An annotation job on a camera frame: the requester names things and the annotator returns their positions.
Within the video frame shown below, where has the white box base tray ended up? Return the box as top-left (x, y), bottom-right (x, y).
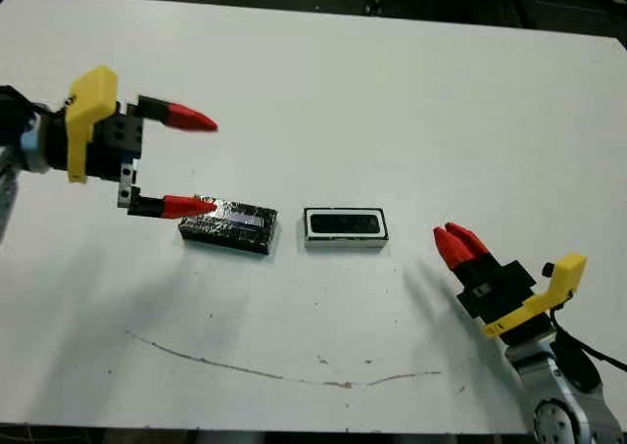
top-left (302, 206), bottom-right (391, 250)

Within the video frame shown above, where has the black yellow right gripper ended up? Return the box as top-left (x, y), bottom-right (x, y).
top-left (432, 222), bottom-right (588, 348)

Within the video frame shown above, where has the black glossy box lid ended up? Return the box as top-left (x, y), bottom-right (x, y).
top-left (178, 193), bottom-right (279, 258)

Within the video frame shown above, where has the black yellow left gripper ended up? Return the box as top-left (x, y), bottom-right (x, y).
top-left (46, 65), bottom-right (219, 219)

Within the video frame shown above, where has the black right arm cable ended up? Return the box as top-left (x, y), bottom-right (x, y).
top-left (551, 306), bottom-right (627, 371)

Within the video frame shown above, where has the black slim camera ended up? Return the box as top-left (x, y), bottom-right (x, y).
top-left (311, 212), bottom-right (383, 234)

